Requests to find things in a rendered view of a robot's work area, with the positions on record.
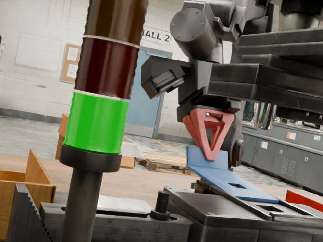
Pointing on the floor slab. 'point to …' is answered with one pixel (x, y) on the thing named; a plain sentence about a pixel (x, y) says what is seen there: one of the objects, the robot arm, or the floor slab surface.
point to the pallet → (159, 158)
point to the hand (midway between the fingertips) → (209, 156)
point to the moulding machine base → (286, 155)
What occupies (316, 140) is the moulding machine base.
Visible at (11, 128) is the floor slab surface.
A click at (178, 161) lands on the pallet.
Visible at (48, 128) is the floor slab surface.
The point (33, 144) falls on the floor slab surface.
